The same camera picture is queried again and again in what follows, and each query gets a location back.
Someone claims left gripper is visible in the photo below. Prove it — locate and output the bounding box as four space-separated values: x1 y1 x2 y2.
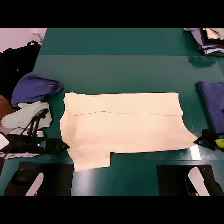
42 137 71 155

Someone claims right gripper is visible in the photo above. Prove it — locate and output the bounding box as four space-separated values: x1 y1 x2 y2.
193 128 219 151

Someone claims cream shirt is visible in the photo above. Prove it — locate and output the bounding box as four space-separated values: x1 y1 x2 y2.
59 92 199 173

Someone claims folded blue garment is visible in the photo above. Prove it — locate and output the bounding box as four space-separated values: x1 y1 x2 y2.
195 80 224 135

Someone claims white garment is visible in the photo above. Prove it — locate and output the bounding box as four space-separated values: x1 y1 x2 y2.
1 101 53 130

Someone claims speckled pale garment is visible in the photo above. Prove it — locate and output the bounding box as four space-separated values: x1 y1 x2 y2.
0 123 46 160

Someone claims purple garment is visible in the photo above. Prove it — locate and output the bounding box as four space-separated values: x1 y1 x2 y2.
11 72 65 107

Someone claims brown garment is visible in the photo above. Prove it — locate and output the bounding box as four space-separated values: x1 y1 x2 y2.
0 94 15 118

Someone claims black garment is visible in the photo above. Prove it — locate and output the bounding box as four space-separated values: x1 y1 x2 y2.
0 40 43 102

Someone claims heap of clothes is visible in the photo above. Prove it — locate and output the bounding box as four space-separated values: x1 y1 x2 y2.
183 28 224 56

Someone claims pink garment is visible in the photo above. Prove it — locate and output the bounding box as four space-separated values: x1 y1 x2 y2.
0 28 48 53

